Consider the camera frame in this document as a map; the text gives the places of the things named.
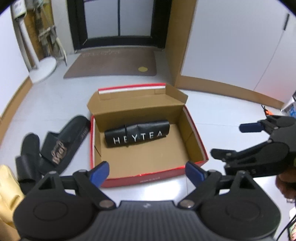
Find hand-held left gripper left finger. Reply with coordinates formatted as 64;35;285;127
24;161;117;211

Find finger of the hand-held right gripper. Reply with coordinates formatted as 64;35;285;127
210;142;274;178
239;115;296;139

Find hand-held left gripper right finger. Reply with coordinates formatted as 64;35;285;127
178;161;270;210

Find red shoe box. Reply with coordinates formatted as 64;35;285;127
87;83;209;189

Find black shopping bag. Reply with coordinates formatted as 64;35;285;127
104;119;170;149

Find person's right hand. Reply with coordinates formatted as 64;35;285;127
275;167;296;205

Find clear water bottle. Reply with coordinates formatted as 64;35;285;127
288;93;296;118

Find black printed slipper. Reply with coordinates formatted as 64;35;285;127
39;115;92;174

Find plain black slipper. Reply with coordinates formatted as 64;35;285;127
15;133;47;194

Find white cabinet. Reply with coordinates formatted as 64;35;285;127
165;0;296;110

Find pale yellow slipper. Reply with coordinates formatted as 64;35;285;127
0;164;26;241

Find brown doormat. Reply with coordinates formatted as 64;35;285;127
63;47;158;80

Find white standing fan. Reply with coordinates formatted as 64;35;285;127
10;0;57;84

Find wooden planks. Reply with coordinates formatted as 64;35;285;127
23;0;68;66

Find black framed glass door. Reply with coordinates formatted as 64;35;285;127
67;0;173;50

